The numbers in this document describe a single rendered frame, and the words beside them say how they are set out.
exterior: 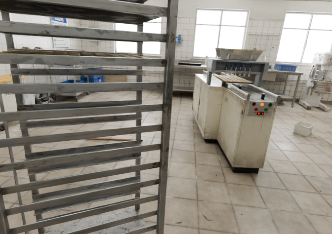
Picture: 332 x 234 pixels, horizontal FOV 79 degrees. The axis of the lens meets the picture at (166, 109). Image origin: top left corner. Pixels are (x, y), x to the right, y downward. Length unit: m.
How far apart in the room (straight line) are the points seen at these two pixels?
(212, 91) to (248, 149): 0.88
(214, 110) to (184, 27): 3.65
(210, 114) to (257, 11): 4.07
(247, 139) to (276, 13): 4.68
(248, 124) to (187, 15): 4.39
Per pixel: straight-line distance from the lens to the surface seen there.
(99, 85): 0.76
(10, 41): 1.20
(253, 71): 2.94
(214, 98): 2.76
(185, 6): 6.12
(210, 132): 2.91
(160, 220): 1.12
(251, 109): 2.14
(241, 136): 2.25
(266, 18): 6.38
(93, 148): 1.31
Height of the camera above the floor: 1.29
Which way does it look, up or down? 17 degrees down
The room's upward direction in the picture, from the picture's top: 3 degrees clockwise
